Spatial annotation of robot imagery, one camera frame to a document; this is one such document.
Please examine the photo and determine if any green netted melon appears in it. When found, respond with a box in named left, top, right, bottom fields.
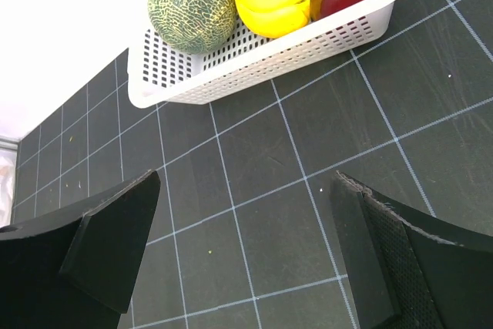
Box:
left=147, top=0, right=236, bottom=55

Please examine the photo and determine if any black grid cutting mat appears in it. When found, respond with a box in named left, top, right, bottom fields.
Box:
left=11, top=0, right=492, bottom=328

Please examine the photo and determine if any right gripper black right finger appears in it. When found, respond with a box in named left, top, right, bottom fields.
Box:
left=331, top=172, right=492, bottom=328

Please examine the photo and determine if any pile of spare zip bags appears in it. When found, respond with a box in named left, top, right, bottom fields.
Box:
left=0, top=149, right=16, bottom=228

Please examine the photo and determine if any yellow banana bunch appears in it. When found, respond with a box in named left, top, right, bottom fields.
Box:
left=235, top=0, right=310, bottom=39

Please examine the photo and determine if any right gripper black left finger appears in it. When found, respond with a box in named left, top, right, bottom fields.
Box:
left=1, top=170, right=161, bottom=328

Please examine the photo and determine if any white perforated plastic basket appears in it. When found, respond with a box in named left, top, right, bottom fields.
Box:
left=127, top=0, right=396, bottom=109

